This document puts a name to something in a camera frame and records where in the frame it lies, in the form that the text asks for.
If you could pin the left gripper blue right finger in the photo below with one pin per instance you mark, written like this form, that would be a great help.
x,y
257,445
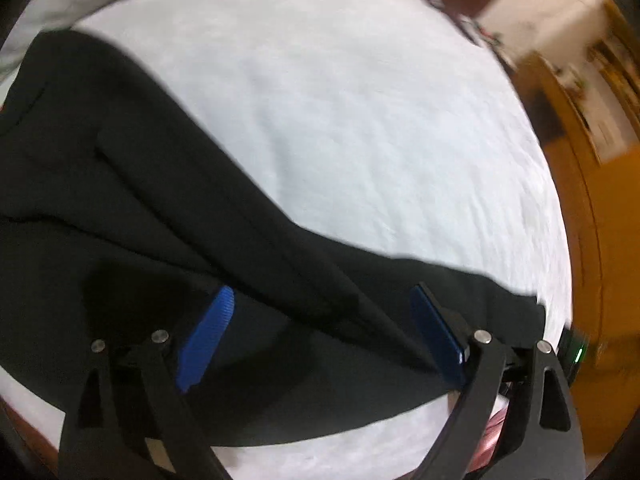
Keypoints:
x,y
440,331

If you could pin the black pants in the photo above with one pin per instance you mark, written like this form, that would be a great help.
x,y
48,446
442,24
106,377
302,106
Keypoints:
x,y
120,217

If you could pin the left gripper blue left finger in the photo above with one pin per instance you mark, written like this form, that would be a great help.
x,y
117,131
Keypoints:
x,y
198,349

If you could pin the light blue bed sheet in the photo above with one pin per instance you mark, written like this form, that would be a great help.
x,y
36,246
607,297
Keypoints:
x,y
377,123

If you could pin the wooden desk with drawers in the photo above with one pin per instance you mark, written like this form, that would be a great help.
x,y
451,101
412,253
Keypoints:
x,y
581,94

